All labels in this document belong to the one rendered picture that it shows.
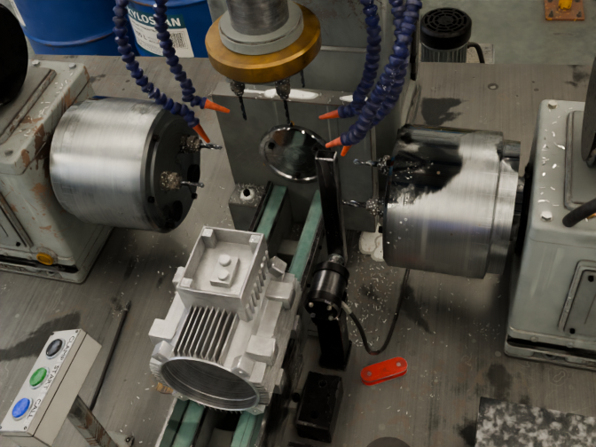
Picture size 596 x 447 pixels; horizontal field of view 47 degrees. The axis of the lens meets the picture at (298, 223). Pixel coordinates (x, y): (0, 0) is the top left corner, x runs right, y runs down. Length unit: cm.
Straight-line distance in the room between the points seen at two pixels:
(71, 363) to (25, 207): 41
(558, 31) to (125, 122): 252
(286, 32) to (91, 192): 47
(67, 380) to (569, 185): 79
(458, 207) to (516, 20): 248
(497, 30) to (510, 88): 163
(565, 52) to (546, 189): 228
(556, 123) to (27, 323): 108
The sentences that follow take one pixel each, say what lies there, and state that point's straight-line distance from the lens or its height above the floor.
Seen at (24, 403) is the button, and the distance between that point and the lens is 109.
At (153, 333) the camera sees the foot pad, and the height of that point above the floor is 107.
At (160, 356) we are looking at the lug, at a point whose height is 108.
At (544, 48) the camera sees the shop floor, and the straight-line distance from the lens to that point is 335.
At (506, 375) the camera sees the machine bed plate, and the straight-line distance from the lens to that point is 131.
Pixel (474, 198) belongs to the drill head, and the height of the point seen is 114.
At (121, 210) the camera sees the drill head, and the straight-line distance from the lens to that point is 129.
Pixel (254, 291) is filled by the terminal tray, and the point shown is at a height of 110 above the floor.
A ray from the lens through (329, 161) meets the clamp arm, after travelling 99.
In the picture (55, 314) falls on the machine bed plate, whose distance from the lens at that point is 152.
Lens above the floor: 194
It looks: 49 degrees down
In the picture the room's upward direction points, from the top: 10 degrees counter-clockwise
